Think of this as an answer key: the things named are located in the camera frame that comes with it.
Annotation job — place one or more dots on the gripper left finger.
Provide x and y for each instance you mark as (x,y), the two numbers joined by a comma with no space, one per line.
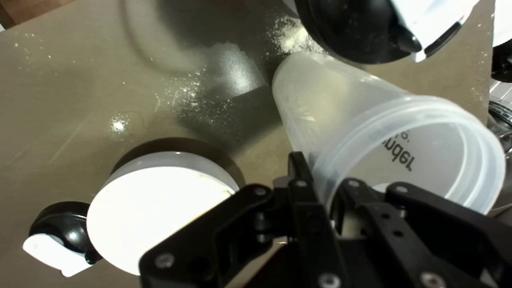
(224,236)

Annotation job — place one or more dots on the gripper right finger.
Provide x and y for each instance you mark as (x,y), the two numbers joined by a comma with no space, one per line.
(436,228)

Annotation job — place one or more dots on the translucent plastic shaker bottle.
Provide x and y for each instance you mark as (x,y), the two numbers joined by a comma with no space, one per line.
(344,104)

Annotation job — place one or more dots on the white round jar black base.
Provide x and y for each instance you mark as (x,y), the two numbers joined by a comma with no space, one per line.
(152,208)

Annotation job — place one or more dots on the black shaker lid white cap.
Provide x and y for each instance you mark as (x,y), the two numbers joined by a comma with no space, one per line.
(352,28)
(66,232)

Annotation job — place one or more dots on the black and white container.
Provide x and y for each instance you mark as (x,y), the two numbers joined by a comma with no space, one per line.
(503,60)

